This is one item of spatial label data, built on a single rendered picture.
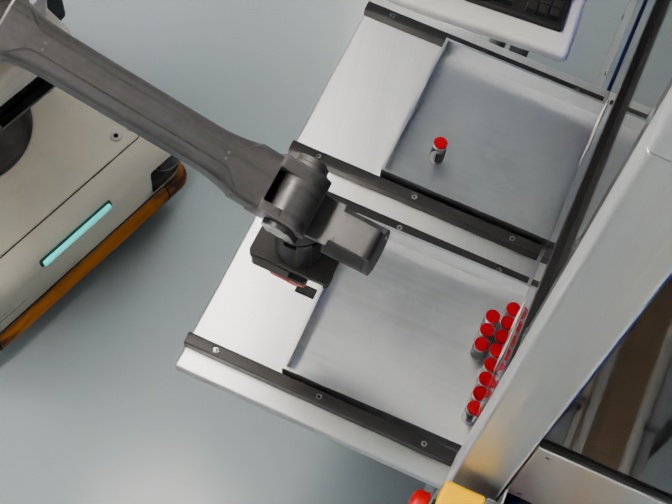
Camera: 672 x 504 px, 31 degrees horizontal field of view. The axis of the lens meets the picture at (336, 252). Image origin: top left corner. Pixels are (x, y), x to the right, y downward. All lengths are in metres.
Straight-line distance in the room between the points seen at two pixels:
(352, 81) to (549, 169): 0.33
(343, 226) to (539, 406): 0.28
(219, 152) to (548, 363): 0.39
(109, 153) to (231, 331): 0.90
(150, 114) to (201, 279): 1.50
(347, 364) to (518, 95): 0.52
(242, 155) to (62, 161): 1.32
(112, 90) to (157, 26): 1.83
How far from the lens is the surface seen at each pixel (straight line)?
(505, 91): 1.95
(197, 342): 1.70
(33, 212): 2.51
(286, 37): 3.04
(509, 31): 2.11
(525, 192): 1.87
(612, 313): 1.04
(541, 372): 1.19
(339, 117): 1.89
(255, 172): 1.26
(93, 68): 1.24
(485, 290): 1.78
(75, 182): 2.53
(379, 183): 1.81
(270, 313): 1.74
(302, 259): 1.41
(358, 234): 1.32
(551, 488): 1.48
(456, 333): 1.75
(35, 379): 2.67
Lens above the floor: 2.49
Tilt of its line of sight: 64 degrees down
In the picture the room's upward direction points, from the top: 10 degrees clockwise
